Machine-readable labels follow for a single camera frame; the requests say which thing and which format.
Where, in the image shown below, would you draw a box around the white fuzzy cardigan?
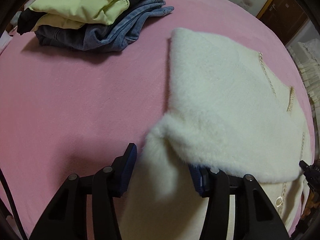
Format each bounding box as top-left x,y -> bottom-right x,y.
120,28 -> 312,239

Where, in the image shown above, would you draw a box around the pink bed blanket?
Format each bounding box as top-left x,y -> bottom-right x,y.
1,0 -> 313,234

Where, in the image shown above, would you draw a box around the beige ruffled cover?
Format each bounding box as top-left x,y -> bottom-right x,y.
288,38 -> 319,119

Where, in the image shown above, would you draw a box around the blue folded jeans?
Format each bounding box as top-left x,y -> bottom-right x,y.
35,0 -> 174,53

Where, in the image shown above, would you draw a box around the light green folded garment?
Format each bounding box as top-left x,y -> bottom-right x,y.
29,0 -> 130,31

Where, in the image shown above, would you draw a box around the black cable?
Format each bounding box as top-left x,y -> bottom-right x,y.
0,168 -> 28,240

